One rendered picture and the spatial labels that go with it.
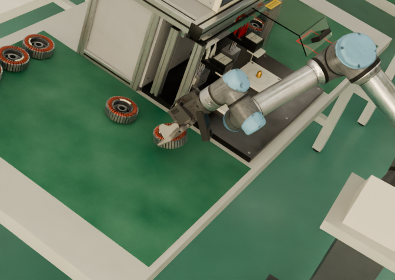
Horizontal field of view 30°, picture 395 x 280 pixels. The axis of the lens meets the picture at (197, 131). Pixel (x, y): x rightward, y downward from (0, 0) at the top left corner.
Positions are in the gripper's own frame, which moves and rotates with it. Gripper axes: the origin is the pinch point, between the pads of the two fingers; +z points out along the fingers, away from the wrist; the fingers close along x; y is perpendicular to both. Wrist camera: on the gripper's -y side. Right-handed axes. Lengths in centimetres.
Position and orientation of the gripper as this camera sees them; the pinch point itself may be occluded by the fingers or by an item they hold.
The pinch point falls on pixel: (167, 135)
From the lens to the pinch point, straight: 240.7
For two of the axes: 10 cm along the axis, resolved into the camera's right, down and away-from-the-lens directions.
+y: -6.4, -7.3, -2.2
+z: -7.0, 4.5, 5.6
